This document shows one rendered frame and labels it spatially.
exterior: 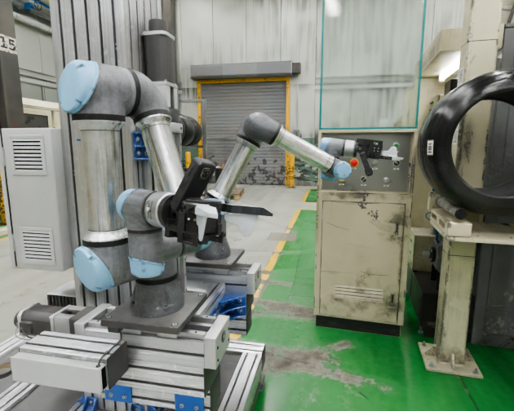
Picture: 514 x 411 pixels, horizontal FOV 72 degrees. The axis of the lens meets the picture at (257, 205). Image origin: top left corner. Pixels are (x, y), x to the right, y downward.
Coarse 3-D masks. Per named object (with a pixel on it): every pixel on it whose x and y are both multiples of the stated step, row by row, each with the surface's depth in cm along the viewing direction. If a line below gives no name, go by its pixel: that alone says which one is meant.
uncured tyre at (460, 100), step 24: (504, 72) 134; (456, 96) 139; (480, 96) 135; (504, 96) 156; (432, 120) 145; (456, 120) 138; (432, 168) 146; (456, 192) 143; (480, 192) 140; (504, 192) 162
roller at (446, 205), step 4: (440, 200) 173; (444, 200) 168; (440, 204) 171; (444, 204) 164; (448, 204) 159; (452, 204) 156; (444, 208) 163; (448, 208) 156; (452, 208) 151; (456, 208) 147; (460, 208) 145; (452, 212) 149; (456, 212) 145; (460, 212) 144; (464, 212) 144; (456, 216) 145; (460, 216) 144; (464, 216) 144
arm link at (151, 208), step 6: (156, 192) 73; (162, 192) 73; (168, 192) 72; (150, 198) 72; (156, 198) 71; (162, 198) 71; (150, 204) 71; (156, 204) 70; (144, 210) 71; (150, 210) 71; (156, 210) 70; (150, 216) 71; (156, 216) 70; (150, 222) 72; (156, 222) 71
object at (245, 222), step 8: (232, 208) 67; (240, 208) 67; (248, 208) 67; (256, 208) 67; (264, 208) 66; (224, 216) 68; (232, 216) 68; (240, 216) 68; (248, 216) 68; (256, 216) 68; (272, 216) 66; (240, 224) 68; (248, 224) 68; (248, 232) 68
